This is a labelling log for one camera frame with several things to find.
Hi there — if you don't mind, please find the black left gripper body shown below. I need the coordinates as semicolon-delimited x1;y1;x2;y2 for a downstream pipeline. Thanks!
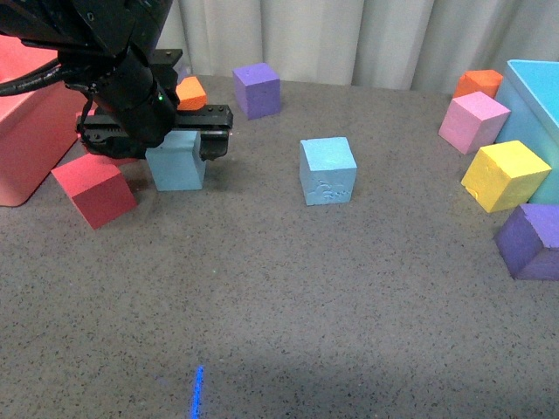
59;47;233;159

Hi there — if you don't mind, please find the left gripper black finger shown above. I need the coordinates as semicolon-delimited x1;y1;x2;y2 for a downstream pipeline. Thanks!
199;130;230;161

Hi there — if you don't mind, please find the light blue foam cube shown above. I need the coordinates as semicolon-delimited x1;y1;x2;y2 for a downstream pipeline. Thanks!
145;130;206;191
299;137;357;206

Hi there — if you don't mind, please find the orange foam cube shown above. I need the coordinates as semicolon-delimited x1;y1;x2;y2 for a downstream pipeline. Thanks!
176;76;208;111
452;69;503;99

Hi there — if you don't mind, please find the purple foam cube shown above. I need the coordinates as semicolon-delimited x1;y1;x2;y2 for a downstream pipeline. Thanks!
232;62;281;120
494;203;558;281

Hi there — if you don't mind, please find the red foam cube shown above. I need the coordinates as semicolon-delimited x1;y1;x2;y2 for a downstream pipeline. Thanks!
51;154;137;230

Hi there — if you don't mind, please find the pink plastic bin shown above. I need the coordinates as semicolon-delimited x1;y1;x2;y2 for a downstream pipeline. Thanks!
0;34;95;208

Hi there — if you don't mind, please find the grey-white curtain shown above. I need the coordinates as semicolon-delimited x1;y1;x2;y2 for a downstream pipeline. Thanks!
159;0;558;93

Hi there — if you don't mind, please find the pink foam cube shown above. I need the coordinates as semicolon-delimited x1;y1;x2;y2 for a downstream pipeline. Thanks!
438;92;511;155

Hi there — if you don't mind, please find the yellow foam cube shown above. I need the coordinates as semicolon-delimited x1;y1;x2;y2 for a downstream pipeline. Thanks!
461;141;551;213

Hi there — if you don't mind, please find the large cyan foam box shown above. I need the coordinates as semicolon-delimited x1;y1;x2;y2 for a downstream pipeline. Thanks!
495;59;558;204

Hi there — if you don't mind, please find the black cable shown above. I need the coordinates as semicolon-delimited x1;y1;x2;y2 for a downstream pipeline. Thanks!
0;58;66;98

